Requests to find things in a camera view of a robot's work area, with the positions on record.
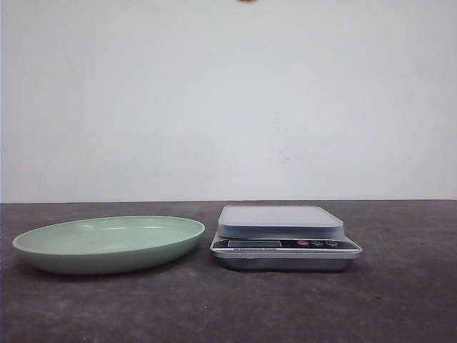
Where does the silver digital kitchen scale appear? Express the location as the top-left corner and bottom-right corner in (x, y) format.
(210, 205), (363, 271)

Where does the green oval plate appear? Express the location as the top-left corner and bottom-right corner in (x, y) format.
(12, 216), (205, 275)

